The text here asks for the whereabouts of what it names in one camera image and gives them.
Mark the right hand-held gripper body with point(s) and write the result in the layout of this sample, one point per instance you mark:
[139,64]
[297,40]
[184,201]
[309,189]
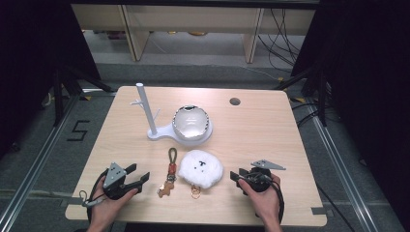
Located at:
[259,180]

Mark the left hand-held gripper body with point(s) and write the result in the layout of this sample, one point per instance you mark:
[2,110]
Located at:
[113,175]

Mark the person's right hand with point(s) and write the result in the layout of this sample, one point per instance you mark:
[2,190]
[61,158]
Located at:
[266,203]

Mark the person's left hand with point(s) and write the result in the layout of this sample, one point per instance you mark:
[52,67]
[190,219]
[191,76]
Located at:
[108,206]

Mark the white jewelry tree stand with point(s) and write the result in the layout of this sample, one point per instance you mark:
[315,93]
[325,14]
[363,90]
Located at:
[161,132]

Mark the silver-rimmed white bowl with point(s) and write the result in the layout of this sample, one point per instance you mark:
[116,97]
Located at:
[190,122]

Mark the round table grommet hole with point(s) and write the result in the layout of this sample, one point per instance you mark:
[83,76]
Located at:
[235,101]

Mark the black metal stand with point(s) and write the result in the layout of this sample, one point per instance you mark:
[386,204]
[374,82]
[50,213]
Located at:
[59,96]
[322,96]

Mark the aluminium floor rail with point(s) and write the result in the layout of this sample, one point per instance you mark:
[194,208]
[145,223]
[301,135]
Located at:
[35,164]
[341,174]

